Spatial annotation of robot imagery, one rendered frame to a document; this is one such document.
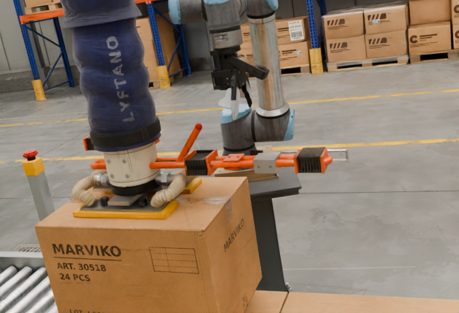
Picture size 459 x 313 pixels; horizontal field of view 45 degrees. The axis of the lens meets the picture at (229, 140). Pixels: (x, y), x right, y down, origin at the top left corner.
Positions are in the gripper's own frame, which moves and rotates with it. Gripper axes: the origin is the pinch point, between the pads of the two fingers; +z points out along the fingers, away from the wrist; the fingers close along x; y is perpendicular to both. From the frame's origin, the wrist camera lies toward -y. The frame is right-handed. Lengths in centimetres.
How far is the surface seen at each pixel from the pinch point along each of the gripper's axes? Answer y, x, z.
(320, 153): -21.4, 2.2, 12.5
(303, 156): -17.2, 4.5, 12.6
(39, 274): 118, -24, 73
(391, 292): -25, -108, 125
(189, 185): 26.2, -7.2, 25.0
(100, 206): 50, 11, 24
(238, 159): 3.3, 3.0, 13.1
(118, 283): 43, 20, 47
